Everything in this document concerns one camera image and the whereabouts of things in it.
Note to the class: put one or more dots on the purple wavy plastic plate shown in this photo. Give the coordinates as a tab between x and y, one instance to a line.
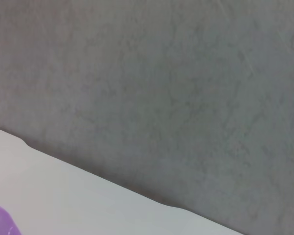
0	220

